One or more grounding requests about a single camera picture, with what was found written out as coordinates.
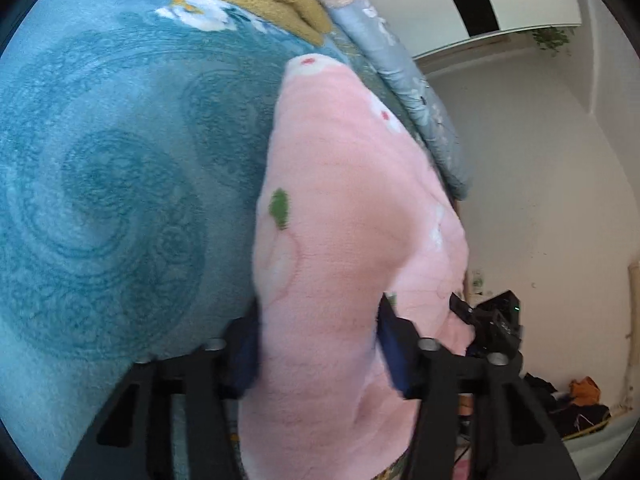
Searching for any light blue floral quilt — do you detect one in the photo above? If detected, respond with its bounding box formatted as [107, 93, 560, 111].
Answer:
[327, 0, 473, 201]

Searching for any pink fleece garment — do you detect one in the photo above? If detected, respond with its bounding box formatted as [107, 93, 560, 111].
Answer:
[237, 54, 473, 480]

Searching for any white wardrobe with black stripe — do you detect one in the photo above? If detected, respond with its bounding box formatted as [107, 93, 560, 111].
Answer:
[357, 0, 583, 61]

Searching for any dark clothes pile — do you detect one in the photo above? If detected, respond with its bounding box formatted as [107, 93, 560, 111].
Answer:
[522, 372, 613, 438]

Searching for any mustard yellow cloth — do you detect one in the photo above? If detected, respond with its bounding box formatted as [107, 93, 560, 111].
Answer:
[192, 0, 333, 45]

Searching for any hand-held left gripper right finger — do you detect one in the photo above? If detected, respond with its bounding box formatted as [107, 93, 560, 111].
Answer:
[376, 291, 581, 480]

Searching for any orange cloth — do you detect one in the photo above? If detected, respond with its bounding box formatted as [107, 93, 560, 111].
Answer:
[570, 377, 601, 406]

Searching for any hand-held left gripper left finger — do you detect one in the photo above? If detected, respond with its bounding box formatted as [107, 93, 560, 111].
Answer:
[60, 300, 262, 480]

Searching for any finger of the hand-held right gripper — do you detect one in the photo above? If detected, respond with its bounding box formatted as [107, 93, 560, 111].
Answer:
[449, 292, 474, 328]

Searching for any dark green floral blanket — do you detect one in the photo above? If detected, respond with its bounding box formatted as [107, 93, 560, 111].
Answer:
[0, 0, 441, 480]

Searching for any green potted plant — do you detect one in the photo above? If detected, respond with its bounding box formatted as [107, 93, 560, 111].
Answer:
[530, 27, 576, 58]

